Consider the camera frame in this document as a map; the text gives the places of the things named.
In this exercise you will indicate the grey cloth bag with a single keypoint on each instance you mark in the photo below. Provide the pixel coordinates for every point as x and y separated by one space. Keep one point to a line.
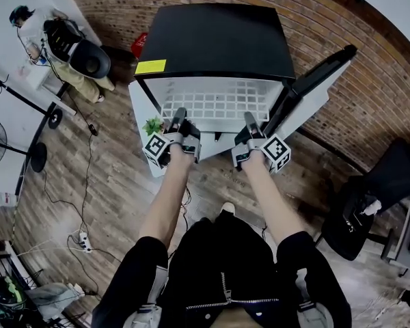
51 296

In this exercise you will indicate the black coat rack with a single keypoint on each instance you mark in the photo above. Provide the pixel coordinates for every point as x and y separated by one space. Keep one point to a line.
55 119

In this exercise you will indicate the person's white right shoe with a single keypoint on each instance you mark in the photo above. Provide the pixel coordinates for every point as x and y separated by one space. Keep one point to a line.
228 207

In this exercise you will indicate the person's left forearm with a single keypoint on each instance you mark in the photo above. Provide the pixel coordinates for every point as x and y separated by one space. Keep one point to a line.
167 197

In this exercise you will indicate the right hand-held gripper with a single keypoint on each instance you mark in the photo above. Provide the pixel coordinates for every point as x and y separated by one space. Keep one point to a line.
276 150

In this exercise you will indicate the white table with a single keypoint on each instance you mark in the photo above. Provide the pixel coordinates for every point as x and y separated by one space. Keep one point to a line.
44 80

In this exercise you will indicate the black mini fridge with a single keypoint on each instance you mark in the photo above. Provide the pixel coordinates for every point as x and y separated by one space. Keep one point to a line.
215 39

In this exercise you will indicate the small green potted plant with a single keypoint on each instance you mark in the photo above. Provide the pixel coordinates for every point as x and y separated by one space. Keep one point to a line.
152 125

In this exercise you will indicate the black fan stand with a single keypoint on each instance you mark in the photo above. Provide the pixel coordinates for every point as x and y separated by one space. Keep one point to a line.
37 156

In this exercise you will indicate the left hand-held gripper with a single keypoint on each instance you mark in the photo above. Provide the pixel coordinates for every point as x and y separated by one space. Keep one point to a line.
155 149

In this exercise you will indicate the white power strip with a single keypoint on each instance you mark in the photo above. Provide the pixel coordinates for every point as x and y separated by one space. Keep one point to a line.
85 241

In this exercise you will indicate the person's black jacket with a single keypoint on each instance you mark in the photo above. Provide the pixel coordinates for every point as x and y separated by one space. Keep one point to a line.
225 251

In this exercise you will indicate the white low platform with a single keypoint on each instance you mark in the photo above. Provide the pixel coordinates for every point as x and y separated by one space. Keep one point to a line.
140 108

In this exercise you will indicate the red plastic crate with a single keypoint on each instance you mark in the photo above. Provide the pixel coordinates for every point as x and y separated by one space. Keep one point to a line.
139 44

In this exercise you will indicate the black office chair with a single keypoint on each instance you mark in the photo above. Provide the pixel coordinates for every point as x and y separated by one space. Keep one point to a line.
393 176

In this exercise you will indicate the black and green helmet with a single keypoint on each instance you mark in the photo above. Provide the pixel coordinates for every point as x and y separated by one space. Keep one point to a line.
3 292

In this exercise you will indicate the black power adapter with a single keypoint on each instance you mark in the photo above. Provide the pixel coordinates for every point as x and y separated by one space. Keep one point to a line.
93 129

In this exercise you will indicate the person's right forearm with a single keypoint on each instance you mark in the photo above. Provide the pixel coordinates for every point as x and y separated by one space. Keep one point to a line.
273 197

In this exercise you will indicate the white canister with red label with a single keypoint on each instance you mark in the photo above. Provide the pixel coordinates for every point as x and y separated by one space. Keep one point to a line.
0 197

